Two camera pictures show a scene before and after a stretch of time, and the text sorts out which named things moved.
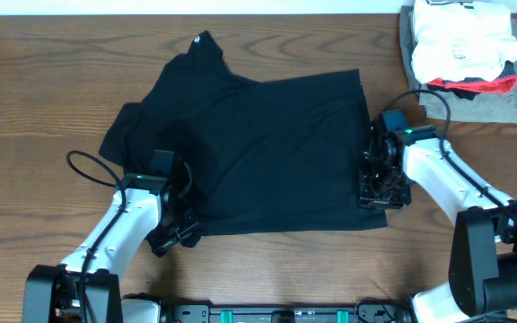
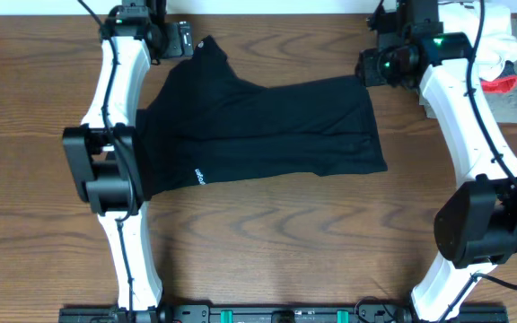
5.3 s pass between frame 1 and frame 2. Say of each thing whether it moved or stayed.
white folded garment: stayed
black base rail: stayed
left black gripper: moved
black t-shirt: moved
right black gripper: moved
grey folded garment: stayed
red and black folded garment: stayed
